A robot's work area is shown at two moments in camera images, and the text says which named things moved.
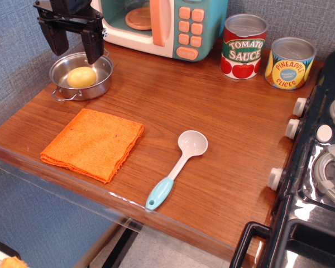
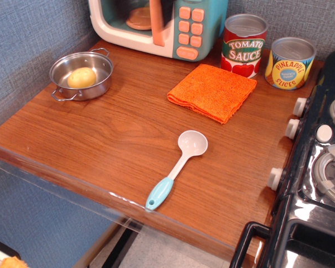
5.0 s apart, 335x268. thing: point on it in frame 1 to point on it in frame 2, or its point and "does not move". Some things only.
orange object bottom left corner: (13, 262) does not move
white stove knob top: (299, 106) does not move
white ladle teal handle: (190, 143) does not move
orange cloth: (94, 143) to (214, 93)
